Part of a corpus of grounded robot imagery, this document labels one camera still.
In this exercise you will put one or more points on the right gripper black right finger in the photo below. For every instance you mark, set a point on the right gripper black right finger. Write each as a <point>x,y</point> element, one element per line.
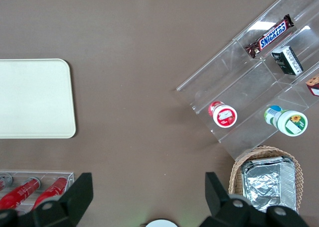
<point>224,209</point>

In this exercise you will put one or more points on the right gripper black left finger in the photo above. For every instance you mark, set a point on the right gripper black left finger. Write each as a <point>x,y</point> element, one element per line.
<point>64,209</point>

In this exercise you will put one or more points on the light wicker basket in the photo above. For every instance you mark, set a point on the light wicker basket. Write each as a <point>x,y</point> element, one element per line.
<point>235,177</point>

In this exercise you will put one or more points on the beige plastic tray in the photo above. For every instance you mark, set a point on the beige plastic tray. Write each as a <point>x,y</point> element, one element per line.
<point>32,97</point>

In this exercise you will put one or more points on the clear acrylic bottle rack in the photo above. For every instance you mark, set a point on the clear acrylic bottle rack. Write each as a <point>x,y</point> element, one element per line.
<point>69,177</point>

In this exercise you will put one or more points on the aluminium foil food container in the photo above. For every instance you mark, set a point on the aluminium foil food container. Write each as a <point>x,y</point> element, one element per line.
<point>266,184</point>

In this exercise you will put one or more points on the red capped yogurt bottle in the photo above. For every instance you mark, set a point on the red capped yogurt bottle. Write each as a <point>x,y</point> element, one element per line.
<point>224,116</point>

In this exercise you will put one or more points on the green capped yogurt bottle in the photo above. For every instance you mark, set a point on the green capped yogurt bottle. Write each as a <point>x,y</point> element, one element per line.
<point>291,122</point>

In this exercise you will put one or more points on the clear acrylic stepped display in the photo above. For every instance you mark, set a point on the clear acrylic stepped display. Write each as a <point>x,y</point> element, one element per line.
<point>249,82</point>

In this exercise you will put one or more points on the red cookie box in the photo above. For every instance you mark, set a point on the red cookie box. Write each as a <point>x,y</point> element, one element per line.
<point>314,85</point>

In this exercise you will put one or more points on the small black white carton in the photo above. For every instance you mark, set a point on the small black white carton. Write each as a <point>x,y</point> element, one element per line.
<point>286,60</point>

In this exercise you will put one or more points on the Snickers chocolate bar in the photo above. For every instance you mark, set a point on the Snickers chocolate bar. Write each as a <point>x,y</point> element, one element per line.
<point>271,36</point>

